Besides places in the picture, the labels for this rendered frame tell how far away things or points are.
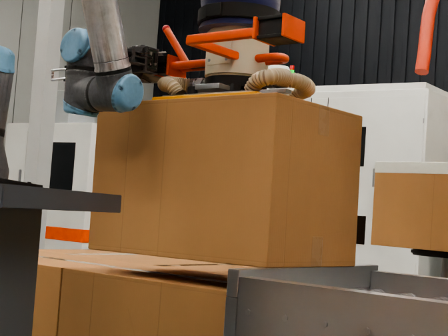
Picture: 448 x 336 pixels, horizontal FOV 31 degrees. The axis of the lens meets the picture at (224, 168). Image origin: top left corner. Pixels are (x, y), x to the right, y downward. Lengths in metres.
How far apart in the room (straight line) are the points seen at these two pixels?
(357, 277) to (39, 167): 3.47
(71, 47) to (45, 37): 3.40
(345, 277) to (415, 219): 1.69
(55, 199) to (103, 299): 0.70
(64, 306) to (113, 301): 0.18
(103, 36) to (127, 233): 0.52
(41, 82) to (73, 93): 3.38
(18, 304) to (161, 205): 0.51
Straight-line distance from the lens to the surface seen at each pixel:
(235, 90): 2.04
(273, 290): 1.66
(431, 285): 2.21
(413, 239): 3.81
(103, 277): 2.17
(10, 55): 1.69
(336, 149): 2.05
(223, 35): 1.88
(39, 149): 5.37
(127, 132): 2.14
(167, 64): 2.28
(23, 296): 1.71
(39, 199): 1.46
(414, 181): 3.82
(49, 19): 5.49
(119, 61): 1.95
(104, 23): 1.94
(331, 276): 2.07
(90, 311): 2.20
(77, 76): 2.06
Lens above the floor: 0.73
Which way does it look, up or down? 3 degrees up
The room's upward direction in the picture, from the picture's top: 4 degrees clockwise
